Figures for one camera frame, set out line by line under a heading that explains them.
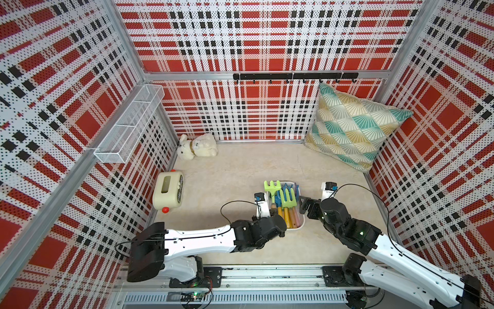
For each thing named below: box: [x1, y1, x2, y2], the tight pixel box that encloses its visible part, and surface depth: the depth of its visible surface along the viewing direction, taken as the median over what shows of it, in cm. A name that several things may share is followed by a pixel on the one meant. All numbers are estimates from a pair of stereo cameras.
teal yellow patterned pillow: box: [304, 83, 414, 174], surface depth 93 cm
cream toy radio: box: [151, 169, 184, 214], surface depth 90 cm
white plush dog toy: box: [176, 133, 219, 161], surface depth 111 cm
